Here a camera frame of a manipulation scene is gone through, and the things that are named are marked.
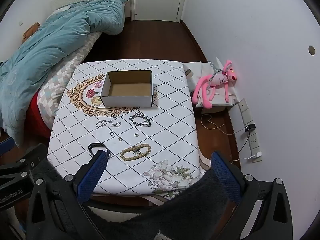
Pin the brown plush cushion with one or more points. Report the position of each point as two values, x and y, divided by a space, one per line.
30 31

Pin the black smart band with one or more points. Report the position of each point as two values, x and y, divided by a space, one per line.
93 148

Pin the red cloth under bed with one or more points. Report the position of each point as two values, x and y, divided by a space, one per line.
37 120

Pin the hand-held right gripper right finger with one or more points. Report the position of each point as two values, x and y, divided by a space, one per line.
225 177

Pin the checkered bed mattress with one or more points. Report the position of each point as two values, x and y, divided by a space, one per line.
62 75

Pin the cardboard box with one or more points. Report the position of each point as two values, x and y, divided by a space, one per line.
125 102

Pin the black charger plug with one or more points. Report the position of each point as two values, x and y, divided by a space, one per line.
250 127

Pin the dark fleece clothing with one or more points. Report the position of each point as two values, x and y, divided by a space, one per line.
175 212

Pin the white charger plug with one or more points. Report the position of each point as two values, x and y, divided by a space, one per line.
257 154

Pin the grey clothes hanger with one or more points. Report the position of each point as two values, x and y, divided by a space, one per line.
213 65

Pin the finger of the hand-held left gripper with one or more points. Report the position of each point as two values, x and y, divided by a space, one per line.
6 146
30 156

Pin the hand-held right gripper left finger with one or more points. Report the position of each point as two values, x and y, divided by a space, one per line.
91 177

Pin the diamond pattern floral tablecloth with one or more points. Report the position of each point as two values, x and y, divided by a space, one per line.
170 120

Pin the teal blue duvet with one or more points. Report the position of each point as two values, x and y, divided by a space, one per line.
50 45

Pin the white door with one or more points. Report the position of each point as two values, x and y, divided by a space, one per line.
160 0

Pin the pink plush toy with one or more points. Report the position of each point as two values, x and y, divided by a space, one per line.
220 80

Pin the white cloth bag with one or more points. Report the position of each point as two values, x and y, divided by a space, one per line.
197 70

